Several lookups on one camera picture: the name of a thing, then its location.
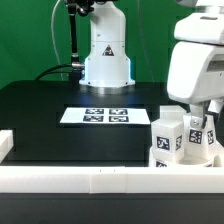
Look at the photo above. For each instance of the white marker sheet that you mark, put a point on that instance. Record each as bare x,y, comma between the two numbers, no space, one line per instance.
78,115

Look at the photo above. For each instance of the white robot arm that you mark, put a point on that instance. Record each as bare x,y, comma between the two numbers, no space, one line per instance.
107,66

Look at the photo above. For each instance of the white left fence bar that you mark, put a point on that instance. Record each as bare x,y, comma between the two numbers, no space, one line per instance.
6,143

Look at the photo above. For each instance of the white round stool seat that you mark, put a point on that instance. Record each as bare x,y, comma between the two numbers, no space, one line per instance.
186,161

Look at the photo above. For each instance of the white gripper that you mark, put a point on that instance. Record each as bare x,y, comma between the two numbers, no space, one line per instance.
196,71

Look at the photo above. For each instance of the white front fence bar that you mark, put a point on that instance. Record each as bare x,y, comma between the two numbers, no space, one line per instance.
93,180

